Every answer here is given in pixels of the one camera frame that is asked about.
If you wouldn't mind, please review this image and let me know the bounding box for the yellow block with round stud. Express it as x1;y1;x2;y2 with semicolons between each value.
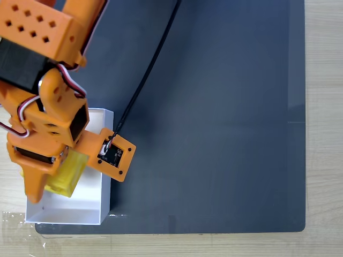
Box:
19;148;90;199

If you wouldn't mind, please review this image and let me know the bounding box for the black camera cable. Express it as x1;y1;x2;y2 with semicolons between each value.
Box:
111;0;183;140

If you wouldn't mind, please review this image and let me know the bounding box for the red white black servo wire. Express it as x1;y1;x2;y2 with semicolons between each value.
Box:
0;63;88;139

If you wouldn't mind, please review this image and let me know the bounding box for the clear plastic tape sheet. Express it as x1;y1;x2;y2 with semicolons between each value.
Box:
0;210;47;257

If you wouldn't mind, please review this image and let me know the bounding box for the white open cardboard box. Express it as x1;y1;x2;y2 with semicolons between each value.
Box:
25;108;115;225

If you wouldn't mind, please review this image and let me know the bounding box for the orange camera mount with board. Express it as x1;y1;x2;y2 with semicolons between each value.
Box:
79;127;137;183

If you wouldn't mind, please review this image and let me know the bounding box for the dark grey mat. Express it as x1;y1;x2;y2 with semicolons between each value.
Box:
34;0;307;235

